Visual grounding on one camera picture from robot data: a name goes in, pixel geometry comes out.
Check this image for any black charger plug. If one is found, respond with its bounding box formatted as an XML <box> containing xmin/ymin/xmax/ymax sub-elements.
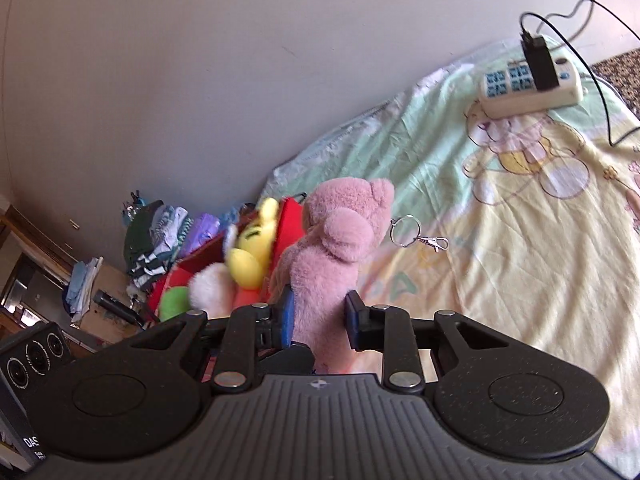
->
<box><xmin>521</xmin><ymin>30</ymin><xmax>560</xmax><ymax>91</ymax></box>

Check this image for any purple tissue pack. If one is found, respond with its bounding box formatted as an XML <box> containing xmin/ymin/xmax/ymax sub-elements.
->
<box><xmin>178</xmin><ymin>212</ymin><xmax>220</xmax><ymax>259</ymax></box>

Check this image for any pink plush toy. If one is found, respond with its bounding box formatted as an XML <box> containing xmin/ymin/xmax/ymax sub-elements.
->
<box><xmin>269</xmin><ymin>177</ymin><xmax>395</xmax><ymax>374</ymax></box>

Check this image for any cartoon bear bed sheet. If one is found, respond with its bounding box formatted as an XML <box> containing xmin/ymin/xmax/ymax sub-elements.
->
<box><xmin>264</xmin><ymin>41</ymin><xmax>639</xmax><ymax>477</ymax></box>

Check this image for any white bunny plush blue bow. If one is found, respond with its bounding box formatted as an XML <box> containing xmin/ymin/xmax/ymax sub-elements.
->
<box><xmin>189</xmin><ymin>224</ymin><xmax>238</xmax><ymax>320</ymax></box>

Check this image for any brown patterned mattress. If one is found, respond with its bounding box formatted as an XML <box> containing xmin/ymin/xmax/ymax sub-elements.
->
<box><xmin>591</xmin><ymin>49</ymin><xmax>640</xmax><ymax>116</ymax></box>

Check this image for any pile of folded clothes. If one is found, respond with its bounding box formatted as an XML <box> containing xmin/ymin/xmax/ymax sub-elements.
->
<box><xmin>124</xmin><ymin>200</ymin><xmax>193</xmax><ymax>292</ymax></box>

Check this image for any wooden cabinet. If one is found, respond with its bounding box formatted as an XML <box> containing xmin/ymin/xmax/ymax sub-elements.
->
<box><xmin>0</xmin><ymin>199</ymin><xmax>137</xmax><ymax>356</ymax></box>

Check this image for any metal keyring clasp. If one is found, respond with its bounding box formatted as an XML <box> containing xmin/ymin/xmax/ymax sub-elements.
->
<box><xmin>390</xmin><ymin>214</ymin><xmax>449</xmax><ymax>252</ymax></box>

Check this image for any green bean plush toy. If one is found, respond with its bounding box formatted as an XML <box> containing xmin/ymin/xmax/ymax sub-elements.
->
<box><xmin>157</xmin><ymin>286</ymin><xmax>191</xmax><ymax>322</ymax></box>

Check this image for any red cardboard box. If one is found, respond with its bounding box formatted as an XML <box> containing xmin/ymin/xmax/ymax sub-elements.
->
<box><xmin>151</xmin><ymin>197</ymin><xmax>303</xmax><ymax>321</ymax></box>

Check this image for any black charger cable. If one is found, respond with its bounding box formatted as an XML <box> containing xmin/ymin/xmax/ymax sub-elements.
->
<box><xmin>518</xmin><ymin>0</ymin><xmax>640</xmax><ymax>149</ymax></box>

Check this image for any yellow tiger plush toy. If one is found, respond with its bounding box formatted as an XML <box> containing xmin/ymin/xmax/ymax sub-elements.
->
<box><xmin>224</xmin><ymin>197</ymin><xmax>280</xmax><ymax>289</ymax></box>

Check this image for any white power strip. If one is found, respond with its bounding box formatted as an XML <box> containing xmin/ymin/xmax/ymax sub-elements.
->
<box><xmin>478</xmin><ymin>58</ymin><xmax>584</xmax><ymax>119</ymax></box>

